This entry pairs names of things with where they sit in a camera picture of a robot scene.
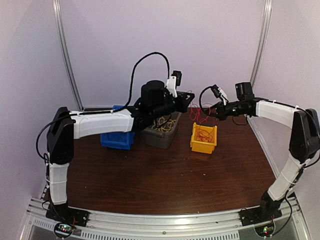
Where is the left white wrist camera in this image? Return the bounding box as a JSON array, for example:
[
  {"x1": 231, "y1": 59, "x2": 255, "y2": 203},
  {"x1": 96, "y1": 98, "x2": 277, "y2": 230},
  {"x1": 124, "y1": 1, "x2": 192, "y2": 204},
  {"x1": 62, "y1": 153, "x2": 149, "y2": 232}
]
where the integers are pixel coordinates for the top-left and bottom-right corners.
[{"x1": 165, "y1": 70, "x2": 182, "y2": 98}]

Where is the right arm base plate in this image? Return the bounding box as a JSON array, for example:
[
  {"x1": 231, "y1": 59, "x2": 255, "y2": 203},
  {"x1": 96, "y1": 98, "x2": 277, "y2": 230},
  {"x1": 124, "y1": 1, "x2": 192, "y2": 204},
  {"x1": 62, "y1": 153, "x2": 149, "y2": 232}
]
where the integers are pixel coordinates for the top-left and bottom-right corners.
[{"x1": 238, "y1": 206, "x2": 282, "y2": 227}]

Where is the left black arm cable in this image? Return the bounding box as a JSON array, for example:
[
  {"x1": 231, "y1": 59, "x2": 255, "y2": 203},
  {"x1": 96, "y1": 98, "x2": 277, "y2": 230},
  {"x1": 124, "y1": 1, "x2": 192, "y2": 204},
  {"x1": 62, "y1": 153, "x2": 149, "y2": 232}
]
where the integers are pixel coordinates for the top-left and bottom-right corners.
[{"x1": 36, "y1": 51, "x2": 172, "y2": 161}]

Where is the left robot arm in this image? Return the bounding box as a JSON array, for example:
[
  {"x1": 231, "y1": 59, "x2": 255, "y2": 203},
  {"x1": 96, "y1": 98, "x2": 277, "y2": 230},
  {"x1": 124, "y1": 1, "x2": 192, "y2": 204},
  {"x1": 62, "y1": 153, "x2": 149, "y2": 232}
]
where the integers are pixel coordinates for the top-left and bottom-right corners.
[{"x1": 42, "y1": 78, "x2": 195, "y2": 222}]

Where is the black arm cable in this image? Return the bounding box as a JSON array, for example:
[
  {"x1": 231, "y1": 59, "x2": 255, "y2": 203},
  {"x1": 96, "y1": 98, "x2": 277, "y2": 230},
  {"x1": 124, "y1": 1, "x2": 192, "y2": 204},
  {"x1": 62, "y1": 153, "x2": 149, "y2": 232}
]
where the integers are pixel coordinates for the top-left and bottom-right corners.
[
  {"x1": 36, "y1": 51, "x2": 172, "y2": 161},
  {"x1": 198, "y1": 86, "x2": 250, "y2": 126}
]

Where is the yellow cable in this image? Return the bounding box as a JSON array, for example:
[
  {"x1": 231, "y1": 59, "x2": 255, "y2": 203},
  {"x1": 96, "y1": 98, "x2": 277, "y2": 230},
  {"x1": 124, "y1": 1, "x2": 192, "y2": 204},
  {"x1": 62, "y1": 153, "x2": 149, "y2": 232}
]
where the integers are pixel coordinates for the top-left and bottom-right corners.
[{"x1": 151, "y1": 115, "x2": 177, "y2": 133}]

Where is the grey transparent plastic tub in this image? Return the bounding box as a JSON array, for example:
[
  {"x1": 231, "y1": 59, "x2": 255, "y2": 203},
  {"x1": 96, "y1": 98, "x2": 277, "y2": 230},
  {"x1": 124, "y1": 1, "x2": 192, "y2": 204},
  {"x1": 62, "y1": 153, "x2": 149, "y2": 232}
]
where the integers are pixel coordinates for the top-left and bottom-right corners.
[{"x1": 142, "y1": 112, "x2": 182, "y2": 150}]

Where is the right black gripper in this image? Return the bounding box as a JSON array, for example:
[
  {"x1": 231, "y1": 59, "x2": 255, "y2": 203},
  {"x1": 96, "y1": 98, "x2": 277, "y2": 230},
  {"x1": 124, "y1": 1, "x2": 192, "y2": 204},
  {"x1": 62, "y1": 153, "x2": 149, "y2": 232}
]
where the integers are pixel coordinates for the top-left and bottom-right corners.
[{"x1": 206, "y1": 99, "x2": 248, "y2": 120}]

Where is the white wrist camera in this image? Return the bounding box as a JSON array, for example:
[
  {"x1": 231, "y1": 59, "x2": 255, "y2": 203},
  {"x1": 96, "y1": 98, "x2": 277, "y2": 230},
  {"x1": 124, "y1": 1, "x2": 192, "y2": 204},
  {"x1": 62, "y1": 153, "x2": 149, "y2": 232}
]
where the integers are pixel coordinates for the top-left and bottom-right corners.
[
  {"x1": 210, "y1": 84, "x2": 229, "y2": 106},
  {"x1": 165, "y1": 70, "x2": 182, "y2": 98}
]

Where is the aluminium front rail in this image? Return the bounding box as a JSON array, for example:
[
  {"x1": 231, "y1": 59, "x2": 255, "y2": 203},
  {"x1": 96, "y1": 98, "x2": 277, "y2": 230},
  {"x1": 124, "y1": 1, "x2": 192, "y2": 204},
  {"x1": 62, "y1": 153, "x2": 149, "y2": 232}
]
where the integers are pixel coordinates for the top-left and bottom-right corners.
[{"x1": 17, "y1": 197, "x2": 311, "y2": 240}]

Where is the blue plastic bin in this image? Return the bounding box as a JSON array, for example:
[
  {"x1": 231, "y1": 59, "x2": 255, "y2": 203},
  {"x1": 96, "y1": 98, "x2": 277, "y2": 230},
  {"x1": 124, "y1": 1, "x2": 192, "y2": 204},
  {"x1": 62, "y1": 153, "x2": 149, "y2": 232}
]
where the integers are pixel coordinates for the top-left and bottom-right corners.
[{"x1": 99, "y1": 104, "x2": 136, "y2": 151}]

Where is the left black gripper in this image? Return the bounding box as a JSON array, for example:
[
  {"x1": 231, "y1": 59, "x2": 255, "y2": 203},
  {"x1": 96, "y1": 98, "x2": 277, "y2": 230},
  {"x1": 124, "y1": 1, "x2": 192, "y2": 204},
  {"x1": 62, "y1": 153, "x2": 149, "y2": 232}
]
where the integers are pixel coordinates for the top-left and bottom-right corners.
[{"x1": 151, "y1": 91, "x2": 195, "y2": 120}]

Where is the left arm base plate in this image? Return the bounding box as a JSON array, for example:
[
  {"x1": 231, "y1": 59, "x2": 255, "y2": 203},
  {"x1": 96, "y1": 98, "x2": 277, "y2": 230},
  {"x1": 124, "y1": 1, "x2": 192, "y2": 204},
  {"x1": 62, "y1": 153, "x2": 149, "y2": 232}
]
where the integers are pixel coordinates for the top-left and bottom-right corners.
[{"x1": 45, "y1": 207, "x2": 89, "y2": 227}]

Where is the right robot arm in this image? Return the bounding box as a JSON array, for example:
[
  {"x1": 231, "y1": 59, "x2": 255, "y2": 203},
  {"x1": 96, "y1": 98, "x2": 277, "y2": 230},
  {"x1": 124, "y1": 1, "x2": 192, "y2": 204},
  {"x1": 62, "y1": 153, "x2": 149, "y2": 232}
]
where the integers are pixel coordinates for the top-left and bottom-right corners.
[{"x1": 206, "y1": 82, "x2": 320, "y2": 221}]

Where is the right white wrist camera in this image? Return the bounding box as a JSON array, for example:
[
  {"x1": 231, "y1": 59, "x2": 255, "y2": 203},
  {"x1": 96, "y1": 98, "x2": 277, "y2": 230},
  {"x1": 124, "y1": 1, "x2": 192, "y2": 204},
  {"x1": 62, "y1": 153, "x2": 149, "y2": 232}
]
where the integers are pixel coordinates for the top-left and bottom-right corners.
[{"x1": 210, "y1": 84, "x2": 229, "y2": 106}]

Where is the right aluminium frame post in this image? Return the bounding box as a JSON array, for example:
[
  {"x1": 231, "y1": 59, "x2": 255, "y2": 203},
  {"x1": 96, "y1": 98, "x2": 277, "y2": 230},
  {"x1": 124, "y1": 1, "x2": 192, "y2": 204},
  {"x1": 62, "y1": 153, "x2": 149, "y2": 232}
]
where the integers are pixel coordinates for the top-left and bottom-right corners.
[{"x1": 250, "y1": 0, "x2": 273, "y2": 87}]

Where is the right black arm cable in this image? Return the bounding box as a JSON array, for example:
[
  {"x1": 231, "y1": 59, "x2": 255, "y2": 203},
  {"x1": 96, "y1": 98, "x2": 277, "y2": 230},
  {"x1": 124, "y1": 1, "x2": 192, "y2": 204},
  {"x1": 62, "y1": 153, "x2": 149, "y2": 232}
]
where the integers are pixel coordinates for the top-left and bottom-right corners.
[{"x1": 198, "y1": 86, "x2": 250, "y2": 126}]

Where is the yellow plastic bin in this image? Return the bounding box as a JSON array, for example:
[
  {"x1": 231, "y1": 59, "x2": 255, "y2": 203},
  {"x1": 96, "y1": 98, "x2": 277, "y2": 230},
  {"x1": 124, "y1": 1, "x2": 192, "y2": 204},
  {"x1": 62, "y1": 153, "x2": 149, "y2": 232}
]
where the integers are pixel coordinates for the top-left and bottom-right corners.
[{"x1": 190, "y1": 122, "x2": 218, "y2": 154}]

